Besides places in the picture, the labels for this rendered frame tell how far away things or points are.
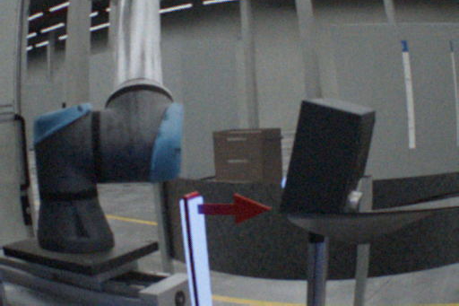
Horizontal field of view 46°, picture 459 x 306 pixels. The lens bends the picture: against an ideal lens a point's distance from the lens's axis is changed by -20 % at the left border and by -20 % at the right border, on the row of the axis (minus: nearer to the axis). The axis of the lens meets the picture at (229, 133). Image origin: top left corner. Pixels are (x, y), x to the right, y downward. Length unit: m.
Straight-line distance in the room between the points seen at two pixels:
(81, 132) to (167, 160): 0.14
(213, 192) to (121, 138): 1.67
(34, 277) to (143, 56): 0.45
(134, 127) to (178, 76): 9.22
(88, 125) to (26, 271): 0.32
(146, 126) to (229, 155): 6.46
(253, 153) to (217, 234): 4.66
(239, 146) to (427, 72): 2.47
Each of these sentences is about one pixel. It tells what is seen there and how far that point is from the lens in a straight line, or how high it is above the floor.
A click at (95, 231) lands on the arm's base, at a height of 1.07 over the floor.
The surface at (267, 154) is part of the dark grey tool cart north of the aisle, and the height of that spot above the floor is 0.63.
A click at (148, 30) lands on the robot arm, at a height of 1.39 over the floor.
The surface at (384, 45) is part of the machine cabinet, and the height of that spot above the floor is 1.80.
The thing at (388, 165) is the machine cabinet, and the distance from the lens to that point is 6.90.
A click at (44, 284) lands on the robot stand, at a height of 0.96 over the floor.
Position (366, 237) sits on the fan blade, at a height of 1.13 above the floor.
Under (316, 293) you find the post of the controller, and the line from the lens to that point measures 1.06.
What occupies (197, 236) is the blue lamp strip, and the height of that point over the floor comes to 1.16.
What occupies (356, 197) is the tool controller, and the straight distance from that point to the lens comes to 1.10.
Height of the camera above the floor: 1.26
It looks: 3 degrees down
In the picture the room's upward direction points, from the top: 3 degrees counter-clockwise
